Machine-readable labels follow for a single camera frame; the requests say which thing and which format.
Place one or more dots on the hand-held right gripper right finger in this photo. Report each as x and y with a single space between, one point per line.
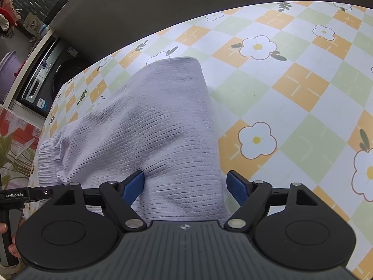
236 186

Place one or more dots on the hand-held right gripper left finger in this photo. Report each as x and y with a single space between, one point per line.
134 185

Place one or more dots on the lavender ribbed pants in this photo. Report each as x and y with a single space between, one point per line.
151 128

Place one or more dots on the person's left hand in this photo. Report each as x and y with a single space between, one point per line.
3 228

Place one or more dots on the printed plant curtain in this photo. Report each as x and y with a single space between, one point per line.
17 128

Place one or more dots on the floral checkered tablecloth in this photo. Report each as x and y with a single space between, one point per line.
306 93

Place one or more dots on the grey washing machine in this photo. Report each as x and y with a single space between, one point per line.
55 73

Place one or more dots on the blue container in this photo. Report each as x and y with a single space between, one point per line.
45 29

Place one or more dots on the white detergent bag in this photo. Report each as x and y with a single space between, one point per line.
33 24

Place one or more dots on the red white hanging cloth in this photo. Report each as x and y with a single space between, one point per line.
7 13

